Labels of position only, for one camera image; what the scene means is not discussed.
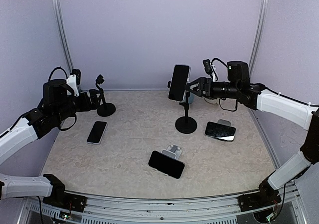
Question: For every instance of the right aluminium frame post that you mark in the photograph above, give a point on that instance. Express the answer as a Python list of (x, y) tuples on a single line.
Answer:
[(258, 35)]

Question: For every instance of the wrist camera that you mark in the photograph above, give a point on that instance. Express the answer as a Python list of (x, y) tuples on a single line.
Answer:
[(74, 80), (210, 69)]

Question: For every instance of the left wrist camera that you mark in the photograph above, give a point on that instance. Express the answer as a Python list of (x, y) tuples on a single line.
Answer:
[(74, 80)]

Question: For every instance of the black round-base phone stand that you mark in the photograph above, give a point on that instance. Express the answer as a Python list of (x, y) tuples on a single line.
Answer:
[(108, 108)]

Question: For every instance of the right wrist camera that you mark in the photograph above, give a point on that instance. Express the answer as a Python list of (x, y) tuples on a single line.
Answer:
[(210, 69)]

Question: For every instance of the front aluminium rail base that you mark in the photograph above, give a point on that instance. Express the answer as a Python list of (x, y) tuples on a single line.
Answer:
[(222, 209)]

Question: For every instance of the black phone lying flat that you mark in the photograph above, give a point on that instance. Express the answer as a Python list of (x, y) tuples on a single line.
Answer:
[(220, 131)]

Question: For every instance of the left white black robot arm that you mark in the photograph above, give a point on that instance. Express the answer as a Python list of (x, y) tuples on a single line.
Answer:
[(61, 100)]

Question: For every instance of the blue phone on grey stand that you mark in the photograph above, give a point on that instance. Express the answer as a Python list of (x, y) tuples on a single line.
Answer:
[(166, 165)]

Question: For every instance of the light blue cup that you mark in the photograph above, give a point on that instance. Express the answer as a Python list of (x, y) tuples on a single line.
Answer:
[(191, 98)]

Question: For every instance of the grey folding phone stand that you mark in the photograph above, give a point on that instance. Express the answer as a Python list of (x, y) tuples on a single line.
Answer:
[(173, 152)]

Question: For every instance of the aluminium frame post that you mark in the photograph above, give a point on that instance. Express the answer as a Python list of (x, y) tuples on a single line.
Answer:
[(258, 35), (62, 34)]

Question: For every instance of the tall black phone stand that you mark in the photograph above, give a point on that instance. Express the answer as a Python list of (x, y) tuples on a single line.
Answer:
[(186, 124)]

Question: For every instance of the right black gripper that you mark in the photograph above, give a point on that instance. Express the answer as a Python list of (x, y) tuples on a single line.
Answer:
[(204, 82)]

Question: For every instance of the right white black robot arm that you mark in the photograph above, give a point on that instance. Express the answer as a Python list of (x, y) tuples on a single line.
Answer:
[(305, 115)]

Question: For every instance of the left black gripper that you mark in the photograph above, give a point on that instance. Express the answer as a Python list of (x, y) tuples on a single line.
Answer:
[(95, 102)]

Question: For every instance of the cream ceramic mug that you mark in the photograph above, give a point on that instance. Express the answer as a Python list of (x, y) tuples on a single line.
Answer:
[(211, 101)]

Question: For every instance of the left aluminium frame post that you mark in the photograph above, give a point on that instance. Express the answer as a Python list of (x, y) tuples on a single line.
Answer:
[(62, 34)]

